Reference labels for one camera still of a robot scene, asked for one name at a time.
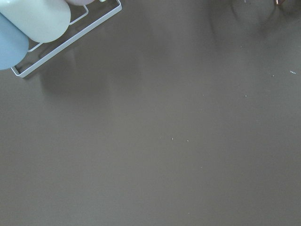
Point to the copper wire bottle rack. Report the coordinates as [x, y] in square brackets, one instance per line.
[278, 2]

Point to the white cup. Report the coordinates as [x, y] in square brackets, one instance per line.
[42, 21]

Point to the light blue cup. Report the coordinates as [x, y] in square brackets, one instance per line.
[14, 44]

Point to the white wire cup rack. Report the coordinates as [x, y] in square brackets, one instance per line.
[83, 20]

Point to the pink cup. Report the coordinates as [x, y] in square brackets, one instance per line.
[79, 2]

